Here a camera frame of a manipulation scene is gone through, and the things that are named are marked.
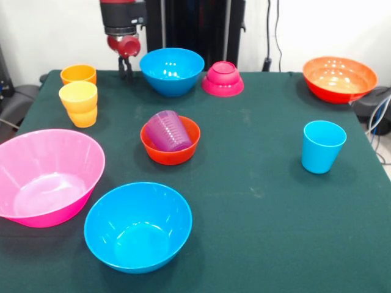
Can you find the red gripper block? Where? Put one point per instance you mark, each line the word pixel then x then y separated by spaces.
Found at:
pixel 126 45

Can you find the blue plastic bowl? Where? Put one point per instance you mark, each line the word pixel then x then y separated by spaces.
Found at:
pixel 137 232
pixel 171 76

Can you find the orange plastic cup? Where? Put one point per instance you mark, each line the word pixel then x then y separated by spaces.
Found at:
pixel 78 73

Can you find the purple plastic cup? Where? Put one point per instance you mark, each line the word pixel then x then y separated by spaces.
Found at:
pixel 168 134

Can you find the small red plastic bowl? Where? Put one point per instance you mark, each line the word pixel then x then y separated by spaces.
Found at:
pixel 171 157

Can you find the small magenta plastic bowl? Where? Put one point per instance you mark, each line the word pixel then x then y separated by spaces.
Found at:
pixel 223 82

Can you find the large orange-red plastic bowl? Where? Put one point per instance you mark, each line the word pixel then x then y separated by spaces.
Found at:
pixel 339 91

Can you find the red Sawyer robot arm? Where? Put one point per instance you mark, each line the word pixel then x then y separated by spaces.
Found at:
pixel 122 15

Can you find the yellow plastic cup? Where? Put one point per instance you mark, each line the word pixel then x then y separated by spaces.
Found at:
pixel 79 100

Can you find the grey stand base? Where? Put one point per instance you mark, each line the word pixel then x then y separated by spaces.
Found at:
pixel 371 110
pixel 21 94

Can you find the large pink plastic bowl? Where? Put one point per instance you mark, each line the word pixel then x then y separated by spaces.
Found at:
pixel 46 183

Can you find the dark green table cloth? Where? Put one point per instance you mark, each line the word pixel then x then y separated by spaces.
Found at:
pixel 244 183

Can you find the blue plastic cup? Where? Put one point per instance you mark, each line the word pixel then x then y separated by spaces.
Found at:
pixel 320 149

